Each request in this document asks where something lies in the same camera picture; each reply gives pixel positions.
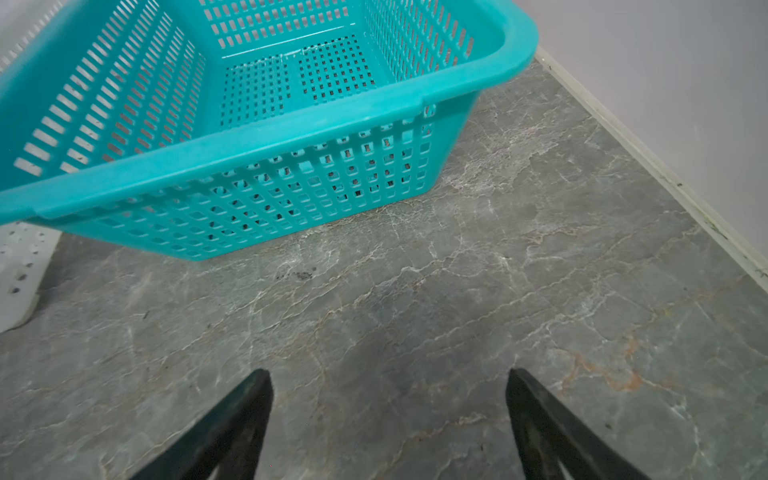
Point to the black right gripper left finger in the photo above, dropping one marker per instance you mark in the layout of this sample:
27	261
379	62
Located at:
226	443

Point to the teal plastic basket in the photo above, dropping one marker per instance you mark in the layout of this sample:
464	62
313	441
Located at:
193	129

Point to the middle white plastic basket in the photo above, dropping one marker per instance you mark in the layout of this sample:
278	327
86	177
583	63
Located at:
26	252

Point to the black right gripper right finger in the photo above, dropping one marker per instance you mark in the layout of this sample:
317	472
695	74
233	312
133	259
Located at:
552	442

